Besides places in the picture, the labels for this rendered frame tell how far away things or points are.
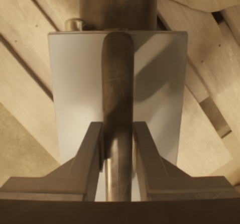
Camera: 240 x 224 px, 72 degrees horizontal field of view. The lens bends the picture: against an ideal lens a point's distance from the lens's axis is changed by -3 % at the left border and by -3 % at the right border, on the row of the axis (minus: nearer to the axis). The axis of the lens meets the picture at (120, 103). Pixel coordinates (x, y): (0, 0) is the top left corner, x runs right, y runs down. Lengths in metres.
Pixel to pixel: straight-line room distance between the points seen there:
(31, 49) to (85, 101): 0.32
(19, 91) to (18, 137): 0.30
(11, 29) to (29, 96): 0.16
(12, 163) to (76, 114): 0.64
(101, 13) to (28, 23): 0.31
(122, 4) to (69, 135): 0.15
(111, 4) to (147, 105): 0.11
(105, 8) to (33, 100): 0.33
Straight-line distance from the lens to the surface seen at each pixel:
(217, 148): 0.57
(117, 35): 0.17
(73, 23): 0.20
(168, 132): 0.20
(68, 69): 0.18
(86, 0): 0.22
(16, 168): 0.82
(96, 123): 0.15
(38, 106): 0.47
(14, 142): 0.76
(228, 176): 0.84
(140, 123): 0.15
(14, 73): 0.48
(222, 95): 0.51
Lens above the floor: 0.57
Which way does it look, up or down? 75 degrees down
